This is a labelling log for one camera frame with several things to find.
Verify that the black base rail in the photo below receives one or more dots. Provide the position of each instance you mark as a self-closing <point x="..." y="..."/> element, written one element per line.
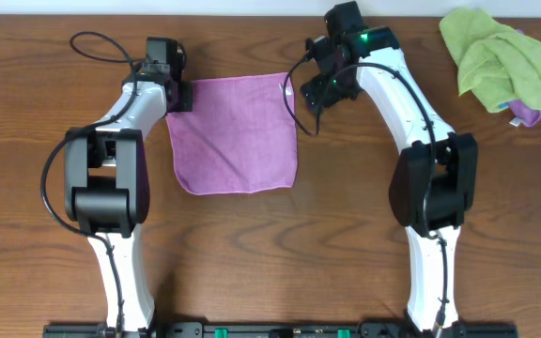
<point x="378" y="329"/>

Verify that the purple cloth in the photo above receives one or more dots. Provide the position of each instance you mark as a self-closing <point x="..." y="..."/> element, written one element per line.
<point x="523" y="114"/>
<point x="238" y="138"/>

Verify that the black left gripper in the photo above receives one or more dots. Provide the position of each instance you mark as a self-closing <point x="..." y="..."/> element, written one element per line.
<point x="183" y="97"/>

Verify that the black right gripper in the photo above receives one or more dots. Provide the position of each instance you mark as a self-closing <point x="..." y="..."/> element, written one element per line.
<point x="328" y="96"/>

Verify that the green cloth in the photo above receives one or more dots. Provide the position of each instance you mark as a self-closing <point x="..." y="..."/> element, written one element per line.
<point x="496" y="62"/>

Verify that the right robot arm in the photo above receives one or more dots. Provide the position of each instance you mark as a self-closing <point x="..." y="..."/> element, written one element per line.
<point x="432" y="186"/>

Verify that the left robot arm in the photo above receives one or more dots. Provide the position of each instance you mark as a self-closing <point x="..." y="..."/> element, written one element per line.
<point x="107" y="186"/>

